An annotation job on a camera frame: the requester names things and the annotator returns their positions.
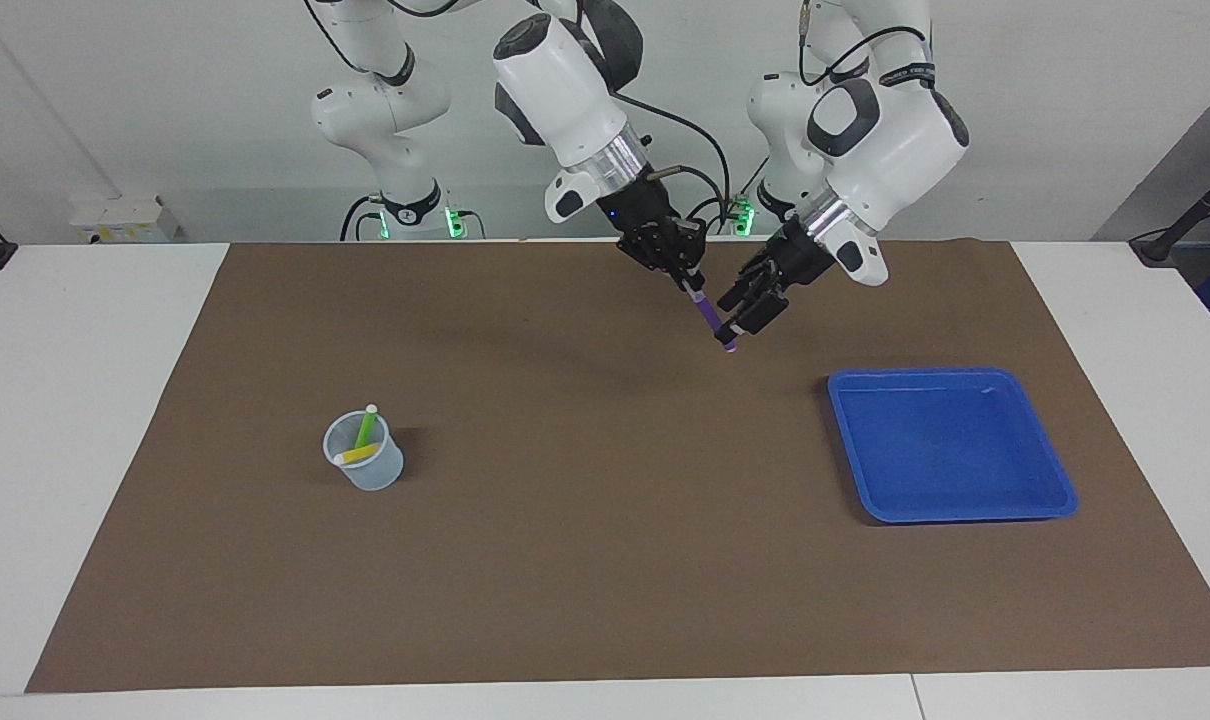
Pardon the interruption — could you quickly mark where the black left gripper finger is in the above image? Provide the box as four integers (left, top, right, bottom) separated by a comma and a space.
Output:
717, 260, 778, 313
715, 284, 793, 344

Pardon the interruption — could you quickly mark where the purple pen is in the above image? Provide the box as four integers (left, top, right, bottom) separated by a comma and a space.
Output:
687, 284, 739, 354

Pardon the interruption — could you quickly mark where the blue plastic tray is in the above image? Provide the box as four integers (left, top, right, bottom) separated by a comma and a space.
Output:
827, 367, 1080, 525

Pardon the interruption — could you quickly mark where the brown table mat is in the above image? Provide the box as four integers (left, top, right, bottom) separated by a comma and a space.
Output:
25, 240, 1210, 694

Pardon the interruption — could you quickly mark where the translucent plastic cup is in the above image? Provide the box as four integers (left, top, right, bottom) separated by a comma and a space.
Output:
322, 410, 405, 492

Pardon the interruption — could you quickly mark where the black stand pole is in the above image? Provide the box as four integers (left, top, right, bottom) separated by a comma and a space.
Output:
1129, 158, 1210, 268

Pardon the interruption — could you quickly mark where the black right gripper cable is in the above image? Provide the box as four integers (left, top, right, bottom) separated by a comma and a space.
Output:
615, 92, 733, 223

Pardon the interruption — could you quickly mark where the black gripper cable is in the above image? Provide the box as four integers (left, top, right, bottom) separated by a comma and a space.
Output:
797, 0, 931, 89
615, 92, 733, 223

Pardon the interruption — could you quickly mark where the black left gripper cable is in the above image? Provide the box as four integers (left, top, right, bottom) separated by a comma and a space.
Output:
797, 0, 931, 89

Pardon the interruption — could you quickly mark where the white wall socket box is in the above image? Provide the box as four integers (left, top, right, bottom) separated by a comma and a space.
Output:
69, 195, 182, 245

